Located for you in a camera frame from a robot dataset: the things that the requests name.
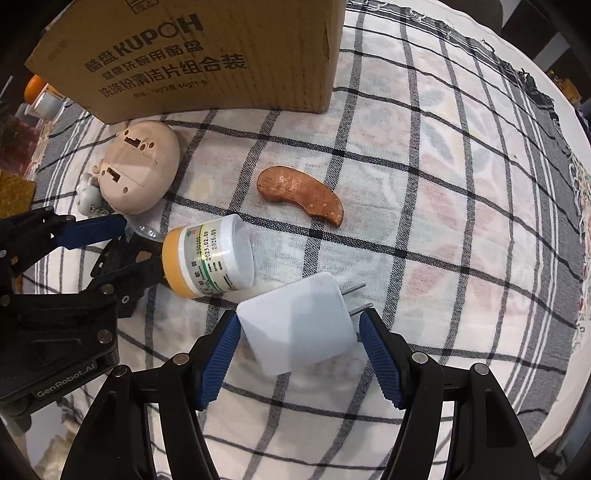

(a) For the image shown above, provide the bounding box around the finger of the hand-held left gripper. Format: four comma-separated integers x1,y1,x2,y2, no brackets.
0,207,127,278
78,237,168,320

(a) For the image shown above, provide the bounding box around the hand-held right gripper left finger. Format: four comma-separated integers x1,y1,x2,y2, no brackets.
60,310,243,480

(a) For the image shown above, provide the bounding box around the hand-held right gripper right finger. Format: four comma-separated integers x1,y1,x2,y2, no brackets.
358,310,541,480

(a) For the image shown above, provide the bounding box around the beige round plastic toy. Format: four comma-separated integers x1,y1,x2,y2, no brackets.
99,120,182,215

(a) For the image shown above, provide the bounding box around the white jar with yellow lid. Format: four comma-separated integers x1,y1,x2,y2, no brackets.
161,213,256,300

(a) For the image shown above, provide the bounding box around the white power adapter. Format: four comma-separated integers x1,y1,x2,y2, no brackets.
235,271,375,376

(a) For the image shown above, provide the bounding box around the brown sweet potato piece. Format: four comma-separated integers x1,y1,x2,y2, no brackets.
257,166,345,229

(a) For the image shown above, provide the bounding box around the cardboard box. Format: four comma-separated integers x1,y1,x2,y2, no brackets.
24,0,348,124

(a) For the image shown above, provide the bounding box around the yellow sponge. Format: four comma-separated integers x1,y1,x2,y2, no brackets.
0,172,37,217

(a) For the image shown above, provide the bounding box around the plaid checkered cloth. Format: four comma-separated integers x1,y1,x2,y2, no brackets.
18,4,591,480

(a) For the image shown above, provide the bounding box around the white small container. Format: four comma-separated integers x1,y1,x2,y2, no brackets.
24,84,65,120

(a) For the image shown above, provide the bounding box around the orange fruit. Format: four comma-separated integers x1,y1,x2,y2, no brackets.
24,75,49,105

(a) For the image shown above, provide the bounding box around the white keychain charm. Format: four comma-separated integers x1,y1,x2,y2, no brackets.
76,172,122,217

